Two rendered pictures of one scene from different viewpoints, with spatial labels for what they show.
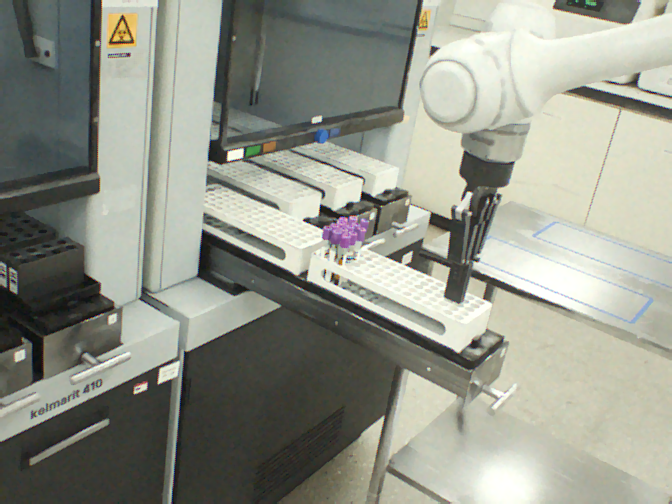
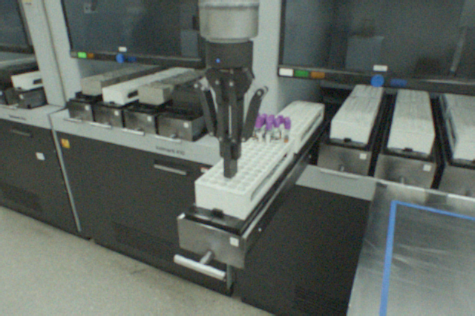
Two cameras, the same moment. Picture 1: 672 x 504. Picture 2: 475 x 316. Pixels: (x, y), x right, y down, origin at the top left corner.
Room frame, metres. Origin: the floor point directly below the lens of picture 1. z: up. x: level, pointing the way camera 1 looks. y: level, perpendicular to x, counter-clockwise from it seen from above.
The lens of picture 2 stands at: (1.03, -0.73, 1.16)
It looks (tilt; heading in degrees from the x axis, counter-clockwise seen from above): 26 degrees down; 84
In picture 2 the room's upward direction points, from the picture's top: straight up
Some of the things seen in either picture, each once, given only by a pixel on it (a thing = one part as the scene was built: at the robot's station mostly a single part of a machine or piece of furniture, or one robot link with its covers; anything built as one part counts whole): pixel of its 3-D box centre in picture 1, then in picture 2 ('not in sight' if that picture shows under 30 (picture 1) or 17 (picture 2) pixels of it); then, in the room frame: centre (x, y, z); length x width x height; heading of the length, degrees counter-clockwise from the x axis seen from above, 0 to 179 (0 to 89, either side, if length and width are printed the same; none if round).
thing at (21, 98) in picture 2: not in sight; (74, 83); (0.37, 1.06, 0.78); 0.73 x 0.14 x 0.09; 58
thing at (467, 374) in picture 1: (325, 292); (272, 166); (1.20, 0.01, 0.78); 0.73 x 0.14 x 0.09; 58
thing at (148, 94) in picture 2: not in sight; (152, 95); (0.85, 0.49, 0.85); 0.12 x 0.02 x 0.06; 149
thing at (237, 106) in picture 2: (475, 225); (237, 111); (1.08, -0.20, 0.99); 0.04 x 0.01 x 0.11; 58
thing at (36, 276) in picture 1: (48, 272); (187, 99); (0.97, 0.41, 0.85); 0.12 x 0.02 x 0.06; 148
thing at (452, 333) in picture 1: (395, 294); (251, 169); (1.12, -0.11, 0.83); 0.30 x 0.10 x 0.06; 58
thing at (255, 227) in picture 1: (252, 229); (295, 124); (1.29, 0.16, 0.83); 0.30 x 0.10 x 0.06; 58
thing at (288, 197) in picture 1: (250, 189); (356, 119); (1.50, 0.20, 0.83); 0.30 x 0.10 x 0.06; 58
